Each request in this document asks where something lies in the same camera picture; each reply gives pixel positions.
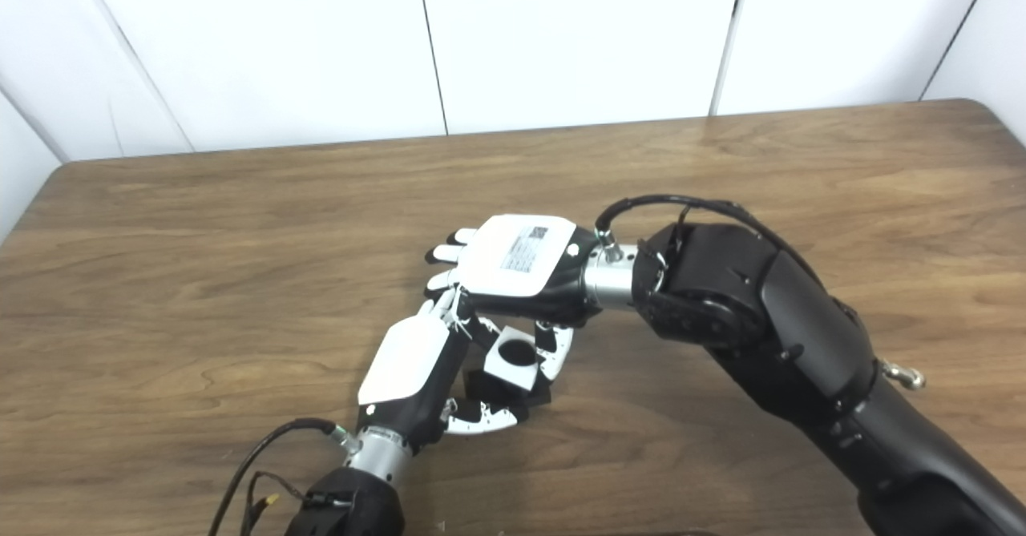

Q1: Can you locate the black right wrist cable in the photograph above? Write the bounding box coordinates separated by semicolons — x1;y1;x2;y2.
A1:
595;194;818;280

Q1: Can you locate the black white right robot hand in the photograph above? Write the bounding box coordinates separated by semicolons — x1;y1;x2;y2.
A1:
424;214;602;383

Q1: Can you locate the black peg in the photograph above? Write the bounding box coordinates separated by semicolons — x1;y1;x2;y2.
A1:
465;340;554;425

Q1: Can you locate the white square piece with hole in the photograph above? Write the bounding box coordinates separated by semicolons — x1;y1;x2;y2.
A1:
483;326;539;393

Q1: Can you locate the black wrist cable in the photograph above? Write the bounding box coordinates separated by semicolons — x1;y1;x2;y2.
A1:
208;417;353;536
595;194;818;280

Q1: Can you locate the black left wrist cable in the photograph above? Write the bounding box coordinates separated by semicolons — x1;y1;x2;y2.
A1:
208;417;353;536

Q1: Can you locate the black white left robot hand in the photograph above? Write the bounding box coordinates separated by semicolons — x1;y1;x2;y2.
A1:
357;288;530;450

